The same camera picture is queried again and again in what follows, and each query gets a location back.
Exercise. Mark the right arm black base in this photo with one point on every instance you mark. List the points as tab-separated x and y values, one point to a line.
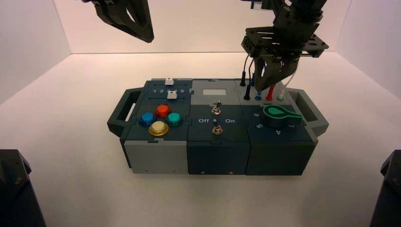
388	194

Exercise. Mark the yellow push button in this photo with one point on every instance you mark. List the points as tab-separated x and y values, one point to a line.
158	127

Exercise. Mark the teal push button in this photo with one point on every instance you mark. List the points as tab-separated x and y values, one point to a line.
174	118

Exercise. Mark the metal toggle switch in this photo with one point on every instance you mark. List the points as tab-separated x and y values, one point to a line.
217	129
215	109

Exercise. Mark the white slider knob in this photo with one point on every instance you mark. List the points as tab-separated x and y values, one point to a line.
171	95
169	81

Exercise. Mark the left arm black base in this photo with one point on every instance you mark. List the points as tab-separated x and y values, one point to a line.
15	194

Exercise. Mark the small grey display screen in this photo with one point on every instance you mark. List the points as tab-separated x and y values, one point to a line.
214	92

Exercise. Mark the blue push button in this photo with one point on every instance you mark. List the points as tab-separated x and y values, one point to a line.
147	118

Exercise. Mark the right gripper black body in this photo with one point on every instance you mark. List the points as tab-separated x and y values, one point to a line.
294	34

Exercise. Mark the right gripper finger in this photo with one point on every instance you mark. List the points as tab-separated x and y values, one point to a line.
288	67
258	80

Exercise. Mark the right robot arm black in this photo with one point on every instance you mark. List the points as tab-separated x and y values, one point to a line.
313	4

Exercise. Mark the green banana socket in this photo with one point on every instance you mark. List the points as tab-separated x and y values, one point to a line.
280	99

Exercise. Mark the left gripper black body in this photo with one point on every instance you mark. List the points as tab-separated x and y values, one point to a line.
92	1

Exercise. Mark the dark teal grey control box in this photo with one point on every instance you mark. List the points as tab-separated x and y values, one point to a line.
219	156

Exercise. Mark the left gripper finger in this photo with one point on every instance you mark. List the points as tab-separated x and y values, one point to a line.
116	17
144	18

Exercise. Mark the blue banana socket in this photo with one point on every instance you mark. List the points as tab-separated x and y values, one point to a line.
258	98

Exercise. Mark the red push button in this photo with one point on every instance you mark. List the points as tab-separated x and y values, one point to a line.
162	110

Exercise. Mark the green rotary knob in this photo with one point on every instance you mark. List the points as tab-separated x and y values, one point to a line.
275	120

